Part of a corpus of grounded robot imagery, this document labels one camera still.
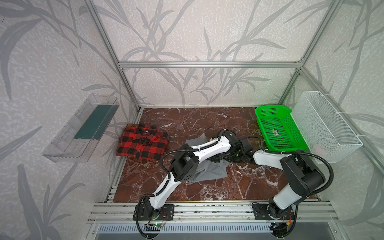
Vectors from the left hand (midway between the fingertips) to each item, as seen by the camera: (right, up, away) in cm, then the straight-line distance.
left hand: (207, 156), depth 85 cm
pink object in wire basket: (+55, +6, -12) cm, 57 cm away
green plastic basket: (+52, +13, +20) cm, 57 cm away
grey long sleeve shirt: (0, -3, -13) cm, 13 cm away
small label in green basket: (+49, +13, +20) cm, 55 cm away
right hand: (+11, 0, +8) cm, 14 cm away
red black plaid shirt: (-41, +8, +8) cm, 42 cm away
